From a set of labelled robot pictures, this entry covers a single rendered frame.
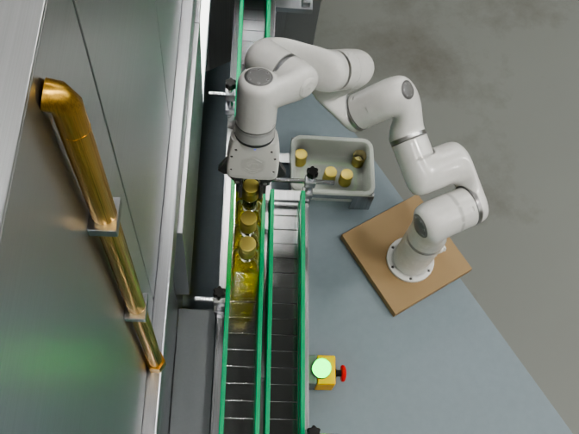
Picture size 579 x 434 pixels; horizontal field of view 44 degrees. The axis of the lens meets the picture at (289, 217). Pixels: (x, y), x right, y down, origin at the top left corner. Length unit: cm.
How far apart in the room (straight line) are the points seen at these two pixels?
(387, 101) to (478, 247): 139
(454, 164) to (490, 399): 61
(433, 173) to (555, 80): 185
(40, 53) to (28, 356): 18
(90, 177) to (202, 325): 116
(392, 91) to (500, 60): 184
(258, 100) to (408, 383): 88
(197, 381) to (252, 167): 52
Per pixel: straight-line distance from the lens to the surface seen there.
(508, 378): 191
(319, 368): 168
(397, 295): 185
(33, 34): 46
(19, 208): 42
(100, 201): 56
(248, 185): 145
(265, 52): 131
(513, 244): 292
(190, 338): 166
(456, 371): 186
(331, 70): 142
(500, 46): 342
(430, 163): 162
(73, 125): 47
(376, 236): 190
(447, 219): 161
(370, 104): 158
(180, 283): 151
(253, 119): 127
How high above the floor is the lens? 248
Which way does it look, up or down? 65 degrees down
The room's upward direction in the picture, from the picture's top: 12 degrees clockwise
